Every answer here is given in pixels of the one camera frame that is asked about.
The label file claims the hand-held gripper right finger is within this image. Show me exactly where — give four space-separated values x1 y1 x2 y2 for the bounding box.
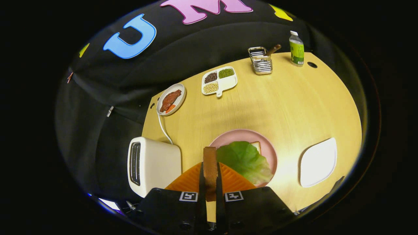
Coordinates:
216 162 296 235

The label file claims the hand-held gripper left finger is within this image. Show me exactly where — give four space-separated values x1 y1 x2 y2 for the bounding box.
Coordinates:
136 162 208 235

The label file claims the green lettuce leaf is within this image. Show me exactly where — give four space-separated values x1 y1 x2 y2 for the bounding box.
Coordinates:
216 141 273 185

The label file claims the white toaster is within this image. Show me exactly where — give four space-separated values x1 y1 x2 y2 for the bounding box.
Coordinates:
127 137 182 198

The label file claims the pink plate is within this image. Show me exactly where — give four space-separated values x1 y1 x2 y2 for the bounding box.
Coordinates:
209 129 278 188

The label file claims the round white plate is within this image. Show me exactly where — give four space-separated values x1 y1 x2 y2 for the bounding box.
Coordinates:
156 83 186 116

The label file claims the square white plate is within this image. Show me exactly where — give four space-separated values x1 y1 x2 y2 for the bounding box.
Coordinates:
299 137 337 188

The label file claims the brown steak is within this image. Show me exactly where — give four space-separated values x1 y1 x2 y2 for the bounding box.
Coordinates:
160 89 182 113

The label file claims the white divided dish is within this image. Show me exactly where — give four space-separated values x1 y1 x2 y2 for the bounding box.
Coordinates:
201 66 238 98

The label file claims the black backdrop cloth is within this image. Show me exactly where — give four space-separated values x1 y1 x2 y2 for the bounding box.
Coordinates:
56 0 366 203

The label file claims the green label bottle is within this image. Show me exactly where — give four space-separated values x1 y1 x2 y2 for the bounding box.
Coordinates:
289 31 305 67

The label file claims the white toaster cable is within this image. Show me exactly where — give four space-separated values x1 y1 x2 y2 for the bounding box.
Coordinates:
158 113 173 145

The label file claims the metal wire rack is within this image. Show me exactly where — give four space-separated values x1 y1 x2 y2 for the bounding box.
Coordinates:
248 46 273 75

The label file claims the wooden handle utensil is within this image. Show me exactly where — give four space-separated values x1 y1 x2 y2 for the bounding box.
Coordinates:
265 44 282 56

